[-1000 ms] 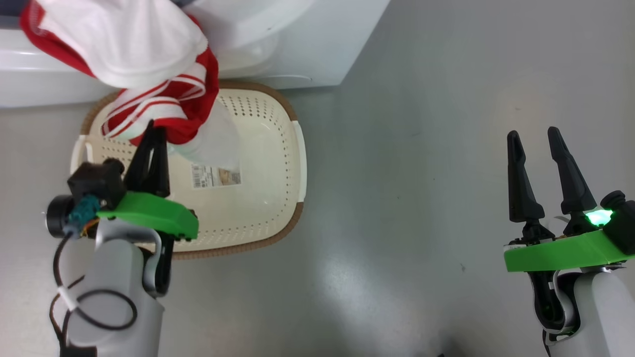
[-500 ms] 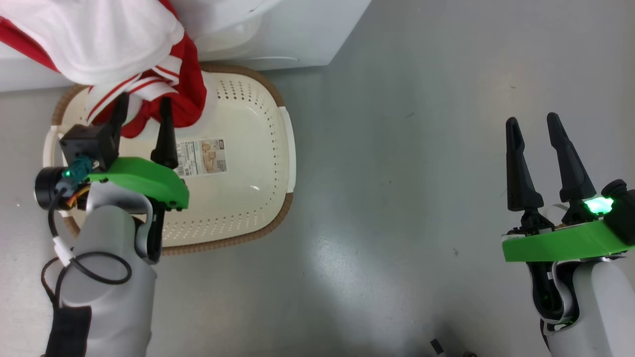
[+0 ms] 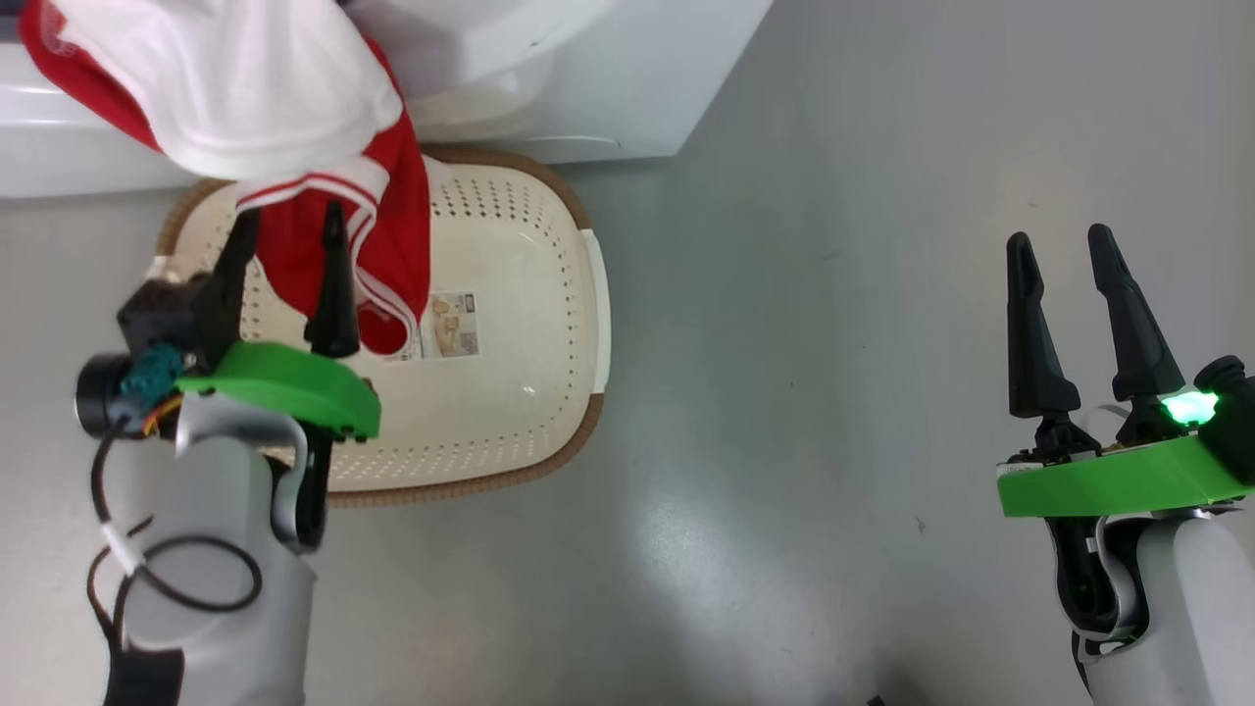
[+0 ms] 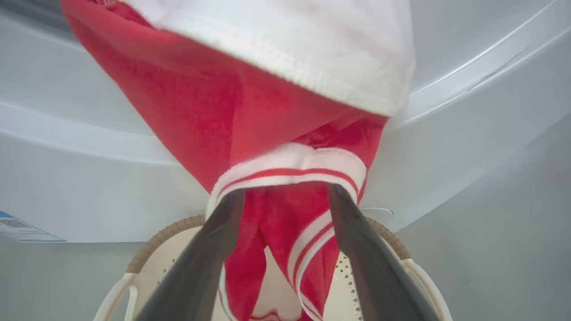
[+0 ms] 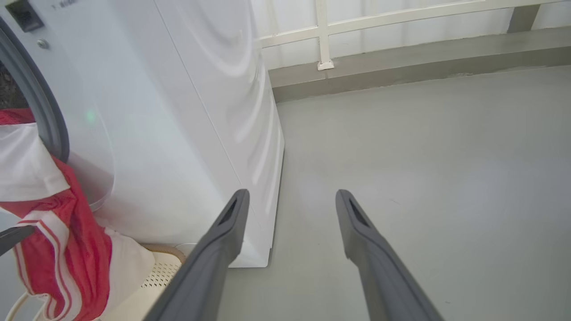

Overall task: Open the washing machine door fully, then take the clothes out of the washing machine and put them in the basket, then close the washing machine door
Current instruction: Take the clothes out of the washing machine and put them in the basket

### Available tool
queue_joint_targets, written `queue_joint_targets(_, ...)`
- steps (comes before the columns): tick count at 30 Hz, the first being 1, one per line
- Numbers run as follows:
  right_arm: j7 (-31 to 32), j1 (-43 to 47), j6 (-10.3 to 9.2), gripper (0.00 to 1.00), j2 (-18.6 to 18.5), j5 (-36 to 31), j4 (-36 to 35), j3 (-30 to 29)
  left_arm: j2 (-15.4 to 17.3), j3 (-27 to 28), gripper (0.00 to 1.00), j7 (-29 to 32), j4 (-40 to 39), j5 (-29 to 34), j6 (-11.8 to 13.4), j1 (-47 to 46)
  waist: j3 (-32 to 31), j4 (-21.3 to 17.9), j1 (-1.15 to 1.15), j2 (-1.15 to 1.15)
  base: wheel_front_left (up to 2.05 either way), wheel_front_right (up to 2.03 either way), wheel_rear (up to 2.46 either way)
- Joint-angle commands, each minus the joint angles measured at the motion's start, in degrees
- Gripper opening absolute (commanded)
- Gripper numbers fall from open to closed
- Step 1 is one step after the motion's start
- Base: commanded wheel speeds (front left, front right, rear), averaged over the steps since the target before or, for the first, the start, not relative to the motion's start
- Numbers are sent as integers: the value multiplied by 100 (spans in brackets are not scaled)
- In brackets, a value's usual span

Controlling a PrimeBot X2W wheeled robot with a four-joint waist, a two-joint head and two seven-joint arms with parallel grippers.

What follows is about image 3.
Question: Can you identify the teal left camera connector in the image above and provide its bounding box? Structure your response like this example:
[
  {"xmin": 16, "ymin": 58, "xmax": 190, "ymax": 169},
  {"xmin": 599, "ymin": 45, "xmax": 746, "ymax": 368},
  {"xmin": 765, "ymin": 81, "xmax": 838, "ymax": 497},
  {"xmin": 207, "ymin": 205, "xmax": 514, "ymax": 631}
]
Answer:
[{"xmin": 120, "ymin": 343, "xmax": 187, "ymax": 425}]

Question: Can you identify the paper basket label sticker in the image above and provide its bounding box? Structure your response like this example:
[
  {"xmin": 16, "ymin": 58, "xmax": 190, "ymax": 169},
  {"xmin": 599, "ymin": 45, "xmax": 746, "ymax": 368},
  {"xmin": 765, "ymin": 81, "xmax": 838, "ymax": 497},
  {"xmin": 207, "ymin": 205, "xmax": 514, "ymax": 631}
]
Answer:
[{"xmin": 417, "ymin": 289, "xmax": 481, "ymax": 361}]

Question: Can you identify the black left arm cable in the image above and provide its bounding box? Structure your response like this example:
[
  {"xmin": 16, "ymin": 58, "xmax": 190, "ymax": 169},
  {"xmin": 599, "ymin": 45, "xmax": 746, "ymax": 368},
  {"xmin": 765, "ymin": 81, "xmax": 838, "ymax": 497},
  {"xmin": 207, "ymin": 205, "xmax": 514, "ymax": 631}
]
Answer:
[{"xmin": 86, "ymin": 412, "xmax": 264, "ymax": 706}]

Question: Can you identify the red and white garment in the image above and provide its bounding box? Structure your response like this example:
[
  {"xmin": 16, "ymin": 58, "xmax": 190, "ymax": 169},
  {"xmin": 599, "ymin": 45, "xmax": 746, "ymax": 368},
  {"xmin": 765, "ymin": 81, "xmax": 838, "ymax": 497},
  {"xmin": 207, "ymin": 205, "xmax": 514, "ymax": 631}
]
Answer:
[{"xmin": 18, "ymin": 0, "xmax": 432, "ymax": 356}]

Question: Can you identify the white front-load washing machine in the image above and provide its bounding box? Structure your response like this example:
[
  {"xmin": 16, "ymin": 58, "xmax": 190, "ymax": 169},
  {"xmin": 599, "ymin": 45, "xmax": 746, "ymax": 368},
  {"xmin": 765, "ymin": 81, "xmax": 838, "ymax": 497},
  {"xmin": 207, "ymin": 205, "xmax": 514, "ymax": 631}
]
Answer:
[{"xmin": 0, "ymin": 0, "xmax": 776, "ymax": 200}]

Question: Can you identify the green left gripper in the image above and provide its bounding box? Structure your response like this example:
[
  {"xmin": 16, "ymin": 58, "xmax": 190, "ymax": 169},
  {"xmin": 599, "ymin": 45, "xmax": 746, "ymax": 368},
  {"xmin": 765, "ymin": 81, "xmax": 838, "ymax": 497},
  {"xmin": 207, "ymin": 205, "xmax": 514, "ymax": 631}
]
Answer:
[{"xmin": 176, "ymin": 202, "xmax": 381, "ymax": 442}]

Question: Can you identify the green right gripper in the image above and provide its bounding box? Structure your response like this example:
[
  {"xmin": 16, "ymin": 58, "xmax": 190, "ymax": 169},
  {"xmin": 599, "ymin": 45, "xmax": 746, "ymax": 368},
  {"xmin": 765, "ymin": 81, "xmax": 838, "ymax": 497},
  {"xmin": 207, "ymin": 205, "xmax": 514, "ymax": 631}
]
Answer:
[{"xmin": 997, "ymin": 224, "xmax": 1255, "ymax": 519}]

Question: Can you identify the cream perforated basket brown rim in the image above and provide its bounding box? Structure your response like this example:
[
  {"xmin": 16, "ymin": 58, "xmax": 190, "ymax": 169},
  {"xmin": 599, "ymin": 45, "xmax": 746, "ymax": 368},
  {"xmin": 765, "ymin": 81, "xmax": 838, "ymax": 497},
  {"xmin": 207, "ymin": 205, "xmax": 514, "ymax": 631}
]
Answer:
[{"xmin": 155, "ymin": 145, "xmax": 611, "ymax": 508}]

